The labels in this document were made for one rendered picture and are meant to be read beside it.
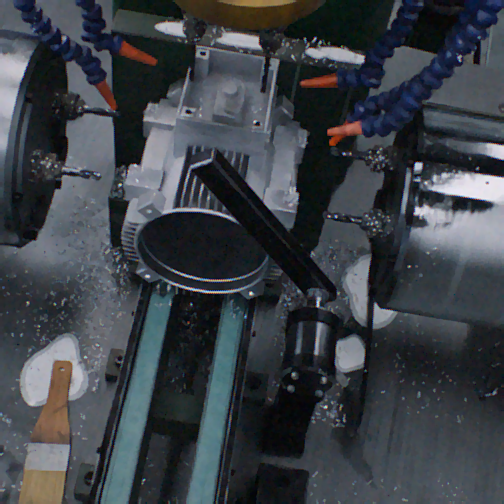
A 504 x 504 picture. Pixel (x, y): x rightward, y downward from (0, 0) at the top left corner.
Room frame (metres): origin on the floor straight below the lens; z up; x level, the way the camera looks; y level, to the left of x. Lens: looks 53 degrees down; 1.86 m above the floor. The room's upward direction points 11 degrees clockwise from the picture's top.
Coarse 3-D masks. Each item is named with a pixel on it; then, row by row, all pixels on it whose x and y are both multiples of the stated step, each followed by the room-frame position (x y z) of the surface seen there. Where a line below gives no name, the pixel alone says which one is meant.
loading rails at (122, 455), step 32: (160, 288) 0.61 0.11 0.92; (160, 320) 0.57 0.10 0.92; (224, 320) 0.58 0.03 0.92; (128, 352) 0.51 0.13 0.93; (160, 352) 0.53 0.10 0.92; (224, 352) 0.54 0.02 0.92; (128, 384) 0.48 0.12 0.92; (160, 384) 0.53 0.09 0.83; (224, 384) 0.50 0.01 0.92; (256, 384) 0.55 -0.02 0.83; (128, 416) 0.44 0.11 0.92; (160, 416) 0.48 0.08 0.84; (192, 416) 0.49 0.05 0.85; (224, 416) 0.46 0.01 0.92; (128, 448) 0.40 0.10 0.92; (224, 448) 0.44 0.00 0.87; (96, 480) 0.35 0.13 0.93; (128, 480) 0.36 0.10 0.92; (192, 480) 0.38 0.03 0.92; (224, 480) 0.38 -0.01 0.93
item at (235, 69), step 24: (216, 72) 0.80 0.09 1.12; (240, 72) 0.80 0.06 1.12; (192, 96) 0.75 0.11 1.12; (216, 96) 0.76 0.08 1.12; (240, 96) 0.75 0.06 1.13; (264, 96) 0.77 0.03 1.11; (192, 120) 0.69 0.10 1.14; (216, 120) 0.72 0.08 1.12; (240, 120) 0.72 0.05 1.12; (264, 120) 0.71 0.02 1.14; (192, 144) 0.69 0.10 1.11; (216, 144) 0.69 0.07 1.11; (240, 144) 0.69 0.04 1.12; (264, 144) 0.69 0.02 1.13
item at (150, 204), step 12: (180, 84) 0.79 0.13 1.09; (168, 96) 0.78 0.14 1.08; (180, 96) 0.78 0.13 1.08; (276, 108) 0.79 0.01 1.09; (288, 108) 0.79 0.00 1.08; (288, 120) 0.79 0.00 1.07; (156, 192) 0.62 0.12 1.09; (144, 204) 0.61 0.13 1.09; (156, 204) 0.61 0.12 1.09; (144, 216) 0.60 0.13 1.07; (144, 276) 0.60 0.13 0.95; (156, 276) 0.60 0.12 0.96; (252, 288) 0.61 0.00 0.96
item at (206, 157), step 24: (192, 168) 0.58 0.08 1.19; (216, 168) 0.58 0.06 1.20; (216, 192) 0.58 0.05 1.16; (240, 192) 0.58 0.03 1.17; (240, 216) 0.58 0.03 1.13; (264, 216) 0.58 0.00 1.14; (264, 240) 0.58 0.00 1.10; (288, 240) 0.59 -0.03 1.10; (288, 264) 0.58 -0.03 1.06; (312, 264) 0.59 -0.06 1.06; (312, 288) 0.58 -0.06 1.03; (336, 288) 0.60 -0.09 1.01
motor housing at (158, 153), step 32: (160, 160) 0.69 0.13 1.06; (288, 160) 0.73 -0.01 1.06; (160, 192) 0.64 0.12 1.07; (192, 192) 0.62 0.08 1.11; (256, 192) 0.66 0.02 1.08; (128, 224) 0.61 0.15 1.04; (160, 224) 0.67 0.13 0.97; (192, 224) 0.70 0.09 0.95; (224, 224) 0.71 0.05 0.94; (128, 256) 0.61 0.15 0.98; (160, 256) 0.63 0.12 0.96; (192, 256) 0.65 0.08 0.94; (224, 256) 0.66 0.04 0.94; (256, 256) 0.65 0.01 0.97; (192, 288) 0.61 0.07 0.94; (224, 288) 0.61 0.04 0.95
